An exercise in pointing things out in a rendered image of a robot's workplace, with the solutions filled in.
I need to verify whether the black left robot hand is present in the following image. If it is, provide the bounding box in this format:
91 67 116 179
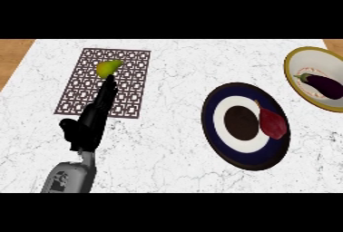
58 74 120 153

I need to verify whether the dark blue and white plate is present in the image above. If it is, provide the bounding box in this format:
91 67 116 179
200 82 293 172

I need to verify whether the white bowl with yellow rim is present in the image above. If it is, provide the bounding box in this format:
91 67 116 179
283 46 343 113

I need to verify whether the purple eggplant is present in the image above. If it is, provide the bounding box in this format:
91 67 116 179
293 72 343 101

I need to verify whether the brown patterned placemat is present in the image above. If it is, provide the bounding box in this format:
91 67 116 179
54 47 153 120

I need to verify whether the yellow-green pear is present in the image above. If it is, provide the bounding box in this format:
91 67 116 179
95 59 125 79

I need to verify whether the dark red pear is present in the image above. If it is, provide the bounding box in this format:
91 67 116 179
254 100 289 140

